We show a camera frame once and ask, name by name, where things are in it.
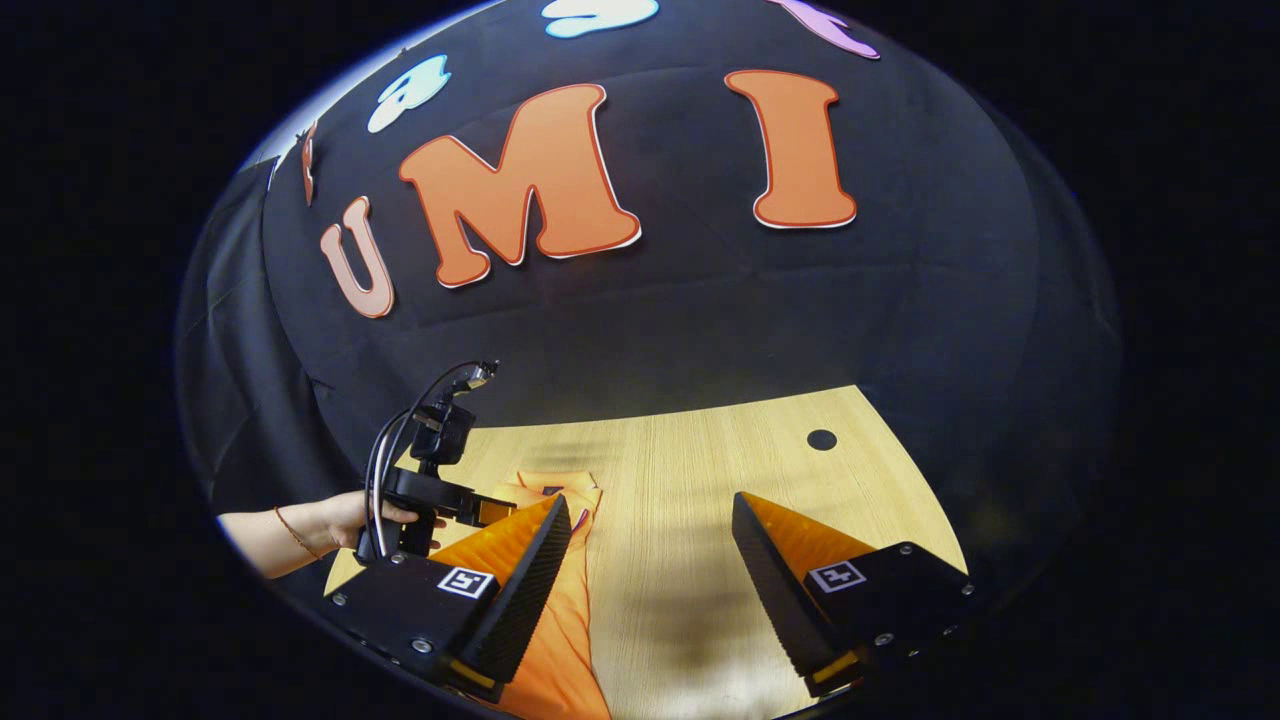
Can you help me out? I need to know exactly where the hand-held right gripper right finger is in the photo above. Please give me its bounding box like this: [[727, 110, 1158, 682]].
[[731, 490, 976, 701]]

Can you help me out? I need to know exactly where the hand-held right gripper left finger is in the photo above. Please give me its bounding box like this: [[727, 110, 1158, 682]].
[[325, 492, 573, 701]]

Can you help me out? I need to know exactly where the orange T-shirt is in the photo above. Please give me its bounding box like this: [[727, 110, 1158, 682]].
[[480, 470, 613, 720]]

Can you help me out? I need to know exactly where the black backdrop cloth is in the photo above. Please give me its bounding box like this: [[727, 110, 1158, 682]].
[[172, 0, 1123, 601]]

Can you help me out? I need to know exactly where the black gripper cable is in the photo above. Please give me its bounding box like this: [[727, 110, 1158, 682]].
[[362, 362, 491, 561]]

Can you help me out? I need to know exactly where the thin brown bracelet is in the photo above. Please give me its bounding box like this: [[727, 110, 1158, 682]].
[[275, 507, 321, 561]]

